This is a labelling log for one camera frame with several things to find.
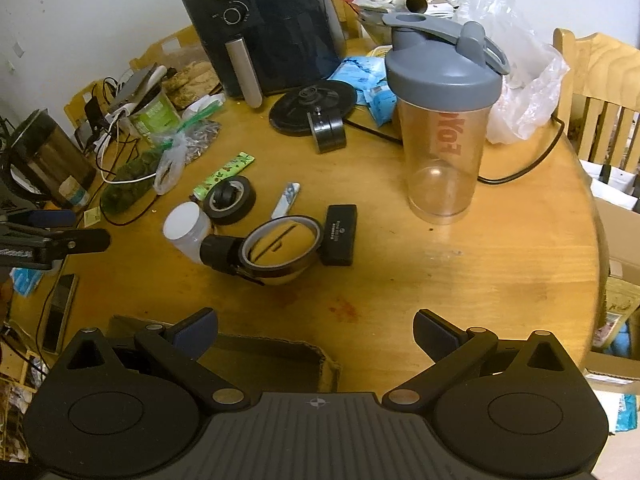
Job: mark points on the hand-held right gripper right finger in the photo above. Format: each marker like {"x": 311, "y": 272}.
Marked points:
{"x": 432, "y": 334}

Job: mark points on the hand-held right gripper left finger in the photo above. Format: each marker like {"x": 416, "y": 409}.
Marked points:
{"x": 196, "y": 334}

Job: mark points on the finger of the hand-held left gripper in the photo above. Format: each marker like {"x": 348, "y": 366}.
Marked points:
{"x": 75, "y": 242}
{"x": 50, "y": 218}

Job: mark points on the cardboard box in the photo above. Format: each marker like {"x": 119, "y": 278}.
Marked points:
{"x": 280, "y": 360}

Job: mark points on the white bottle with black cap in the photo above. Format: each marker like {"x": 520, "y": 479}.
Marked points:
{"x": 187, "y": 232}

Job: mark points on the amber tape roll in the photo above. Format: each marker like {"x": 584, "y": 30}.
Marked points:
{"x": 280, "y": 272}

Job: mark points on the black rectangular box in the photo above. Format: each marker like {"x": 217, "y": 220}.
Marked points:
{"x": 340, "y": 235}

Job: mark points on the black cylindrical clamp part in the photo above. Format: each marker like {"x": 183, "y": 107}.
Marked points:
{"x": 327, "y": 132}

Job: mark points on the small yellow green sachet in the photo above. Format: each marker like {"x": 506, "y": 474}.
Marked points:
{"x": 92, "y": 215}

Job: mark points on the steel electric kettle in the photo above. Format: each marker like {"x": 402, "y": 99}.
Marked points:
{"x": 45, "y": 160}

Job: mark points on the light blue packet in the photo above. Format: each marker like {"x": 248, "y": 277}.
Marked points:
{"x": 25, "y": 282}

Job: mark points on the black smartphone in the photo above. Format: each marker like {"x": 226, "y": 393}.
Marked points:
{"x": 60, "y": 312}

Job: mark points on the bag of green vegetable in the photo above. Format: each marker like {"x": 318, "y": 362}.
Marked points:
{"x": 127, "y": 185}

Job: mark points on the wooden chair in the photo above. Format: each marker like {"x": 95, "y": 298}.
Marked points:
{"x": 340, "y": 15}
{"x": 607, "y": 105}
{"x": 165, "y": 47}
{"x": 77, "y": 105}

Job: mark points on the black tape roll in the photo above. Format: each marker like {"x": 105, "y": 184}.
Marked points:
{"x": 245, "y": 205}

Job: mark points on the green paper cup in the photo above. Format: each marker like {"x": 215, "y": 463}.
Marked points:
{"x": 156, "y": 120}

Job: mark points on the grey power bank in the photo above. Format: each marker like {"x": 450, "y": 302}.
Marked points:
{"x": 132, "y": 87}

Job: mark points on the blue white small packet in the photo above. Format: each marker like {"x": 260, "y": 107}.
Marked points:
{"x": 286, "y": 200}

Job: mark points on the green printed sachet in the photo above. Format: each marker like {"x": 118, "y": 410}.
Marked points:
{"x": 225, "y": 175}

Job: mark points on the clear bag of sunflower seeds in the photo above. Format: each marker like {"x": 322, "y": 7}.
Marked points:
{"x": 200, "y": 140}

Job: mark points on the white plastic wrapper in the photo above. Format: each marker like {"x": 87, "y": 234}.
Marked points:
{"x": 200, "y": 105}

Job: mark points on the bagged flatbread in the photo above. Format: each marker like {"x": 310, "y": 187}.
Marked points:
{"x": 192, "y": 80}

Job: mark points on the clear shaker bottle grey lid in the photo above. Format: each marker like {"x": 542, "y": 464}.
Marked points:
{"x": 442, "y": 110}

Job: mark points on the black kettle base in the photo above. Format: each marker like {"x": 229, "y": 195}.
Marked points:
{"x": 300, "y": 105}

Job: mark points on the clear plastic bag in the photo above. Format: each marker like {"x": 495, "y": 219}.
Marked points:
{"x": 525, "y": 85}

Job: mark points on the light blue wipes pack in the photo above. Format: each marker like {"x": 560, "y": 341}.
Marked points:
{"x": 357, "y": 74}

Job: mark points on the dark blue air fryer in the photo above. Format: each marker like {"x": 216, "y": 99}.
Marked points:
{"x": 285, "y": 25}

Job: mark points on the glass bowl of packets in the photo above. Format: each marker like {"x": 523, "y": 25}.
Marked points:
{"x": 375, "y": 22}

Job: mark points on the foil roll cardboard core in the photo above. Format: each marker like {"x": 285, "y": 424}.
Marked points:
{"x": 417, "y": 3}

